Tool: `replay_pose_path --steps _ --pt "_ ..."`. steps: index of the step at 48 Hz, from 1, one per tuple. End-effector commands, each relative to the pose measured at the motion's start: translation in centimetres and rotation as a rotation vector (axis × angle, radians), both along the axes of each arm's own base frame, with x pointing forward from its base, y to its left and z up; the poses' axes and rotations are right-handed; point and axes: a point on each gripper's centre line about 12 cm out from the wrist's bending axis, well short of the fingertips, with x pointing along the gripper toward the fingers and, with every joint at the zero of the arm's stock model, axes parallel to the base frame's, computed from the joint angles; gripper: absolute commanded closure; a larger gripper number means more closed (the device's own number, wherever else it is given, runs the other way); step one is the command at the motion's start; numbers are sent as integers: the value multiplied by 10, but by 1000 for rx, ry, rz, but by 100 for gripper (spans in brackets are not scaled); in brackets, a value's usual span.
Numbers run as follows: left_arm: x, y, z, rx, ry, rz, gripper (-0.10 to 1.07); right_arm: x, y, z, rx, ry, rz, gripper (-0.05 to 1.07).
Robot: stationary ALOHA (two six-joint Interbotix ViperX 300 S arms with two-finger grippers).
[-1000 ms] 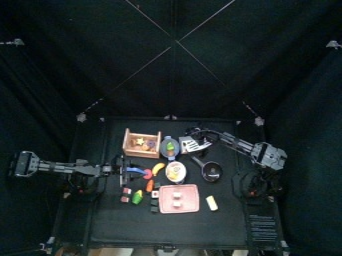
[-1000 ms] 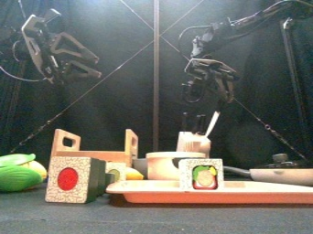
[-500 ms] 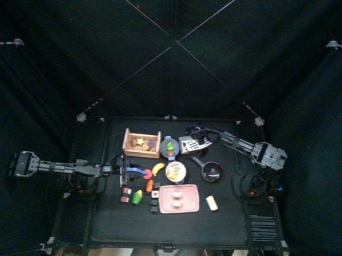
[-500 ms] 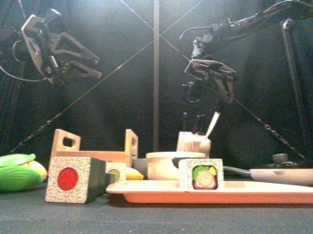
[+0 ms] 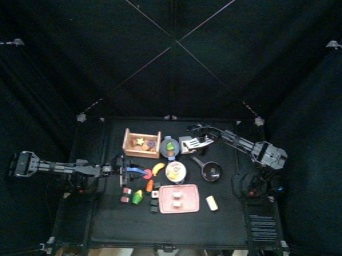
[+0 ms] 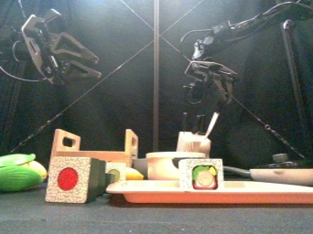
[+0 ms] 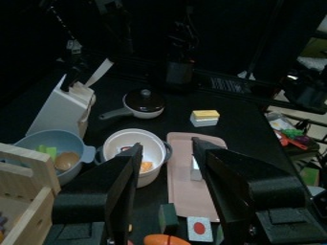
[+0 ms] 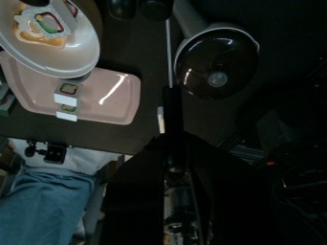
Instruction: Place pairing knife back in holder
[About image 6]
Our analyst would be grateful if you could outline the wooden toy crate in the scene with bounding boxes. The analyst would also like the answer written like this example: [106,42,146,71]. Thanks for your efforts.
[50,128,141,172]

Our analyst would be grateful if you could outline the sushi block with green filling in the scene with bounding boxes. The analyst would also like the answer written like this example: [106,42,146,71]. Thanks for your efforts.
[178,157,225,192]

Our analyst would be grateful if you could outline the cream toy pot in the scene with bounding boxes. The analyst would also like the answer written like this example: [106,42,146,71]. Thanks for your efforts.
[145,151,207,181]

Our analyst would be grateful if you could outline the small toy frying pan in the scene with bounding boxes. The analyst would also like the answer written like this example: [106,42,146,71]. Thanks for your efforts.
[222,165,313,187]

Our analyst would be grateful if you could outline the yellow toy banana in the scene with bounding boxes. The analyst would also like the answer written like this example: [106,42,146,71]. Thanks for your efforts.
[124,166,146,181]

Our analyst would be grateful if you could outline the sushi block with red centre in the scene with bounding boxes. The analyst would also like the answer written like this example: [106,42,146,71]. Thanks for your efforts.
[44,155,118,205]

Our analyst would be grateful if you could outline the green toy corn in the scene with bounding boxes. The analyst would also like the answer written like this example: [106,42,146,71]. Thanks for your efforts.
[0,153,50,193]

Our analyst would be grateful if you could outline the thin diagonal cord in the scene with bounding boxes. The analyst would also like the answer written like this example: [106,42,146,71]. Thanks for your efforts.
[119,0,308,160]
[9,0,206,154]

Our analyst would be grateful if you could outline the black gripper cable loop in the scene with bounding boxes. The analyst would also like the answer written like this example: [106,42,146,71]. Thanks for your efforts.
[181,83,206,106]

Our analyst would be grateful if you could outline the black toy knife handle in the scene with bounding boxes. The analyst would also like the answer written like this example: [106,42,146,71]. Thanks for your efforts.
[195,113,206,134]
[181,112,190,133]

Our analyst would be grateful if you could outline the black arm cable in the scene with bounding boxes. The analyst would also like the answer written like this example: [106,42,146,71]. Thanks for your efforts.
[0,65,44,84]

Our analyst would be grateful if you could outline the thin metal frame pole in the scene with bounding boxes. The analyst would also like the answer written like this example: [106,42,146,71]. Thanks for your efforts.
[153,0,161,152]

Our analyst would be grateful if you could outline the dark metal frame post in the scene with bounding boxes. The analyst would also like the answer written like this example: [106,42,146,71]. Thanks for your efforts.
[281,19,308,157]

